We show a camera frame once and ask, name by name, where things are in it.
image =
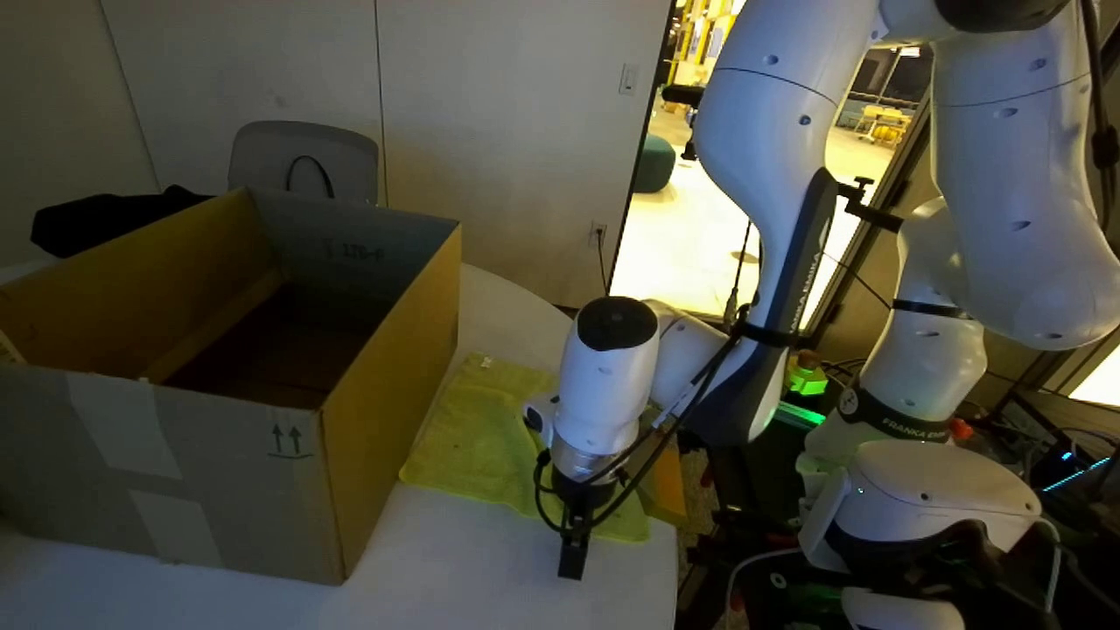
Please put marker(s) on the black garment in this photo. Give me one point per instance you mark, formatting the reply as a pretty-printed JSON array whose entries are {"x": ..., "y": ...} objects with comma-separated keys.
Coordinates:
[{"x": 105, "y": 214}]

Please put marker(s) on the brown cardboard box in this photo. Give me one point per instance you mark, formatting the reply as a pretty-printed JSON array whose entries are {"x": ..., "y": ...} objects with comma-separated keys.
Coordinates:
[{"x": 176, "y": 492}]

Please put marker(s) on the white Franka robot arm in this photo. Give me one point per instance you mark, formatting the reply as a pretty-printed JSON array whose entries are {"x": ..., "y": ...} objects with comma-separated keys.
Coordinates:
[{"x": 791, "y": 107}]

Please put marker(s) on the dark green round stool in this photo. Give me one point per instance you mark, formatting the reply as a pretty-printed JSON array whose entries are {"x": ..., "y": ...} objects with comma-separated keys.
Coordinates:
[{"x": 652, "y": 164}]

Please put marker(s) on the yellow towel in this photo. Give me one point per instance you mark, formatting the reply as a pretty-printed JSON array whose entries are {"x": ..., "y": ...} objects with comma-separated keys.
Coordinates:
[{"x": 478, "y": 443}]

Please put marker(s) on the grey chair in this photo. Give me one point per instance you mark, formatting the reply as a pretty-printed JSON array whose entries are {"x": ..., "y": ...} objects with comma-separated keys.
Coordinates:
[{"x": 268, "y": 159}]

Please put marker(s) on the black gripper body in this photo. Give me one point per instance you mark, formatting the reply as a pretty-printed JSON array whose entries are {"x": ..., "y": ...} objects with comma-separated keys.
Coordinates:
[{"x": 583, "y": 510}]

